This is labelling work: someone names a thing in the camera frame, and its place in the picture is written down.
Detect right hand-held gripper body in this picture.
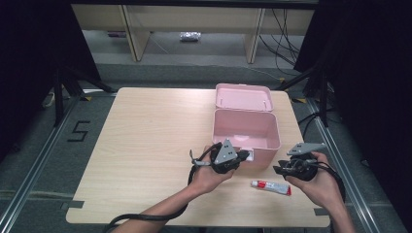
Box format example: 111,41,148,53
285,142,327,183

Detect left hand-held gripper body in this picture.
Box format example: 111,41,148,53
210,138,243,175

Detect white and red ointment tube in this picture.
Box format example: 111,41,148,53
250,180,292,197

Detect pink plastic storage box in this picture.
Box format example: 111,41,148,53
212,83,282,171

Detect person's right hand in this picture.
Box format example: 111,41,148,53
286,152,342,210

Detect person's left hand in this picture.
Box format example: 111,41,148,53
189,146,235,196

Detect black metal stand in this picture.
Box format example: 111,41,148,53
52,66,118,128
275,64,332,128

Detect dark curtain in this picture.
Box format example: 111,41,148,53
0,0,102,163
292,0,412,229

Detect silver foil bundle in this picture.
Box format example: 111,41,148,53
179,31,202,43

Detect black tape floor mark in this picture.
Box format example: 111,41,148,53
67,120,91,143

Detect grey cable plug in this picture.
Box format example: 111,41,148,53
189,150,212,168

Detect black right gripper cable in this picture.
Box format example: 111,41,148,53
310,160,347,203

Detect metal floor rail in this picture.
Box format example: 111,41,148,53
0,93,83,233
305,97,387,233

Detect black floor cables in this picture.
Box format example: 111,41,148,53
257,8,301,70

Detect white rope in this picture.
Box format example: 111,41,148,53
41,91,56,110

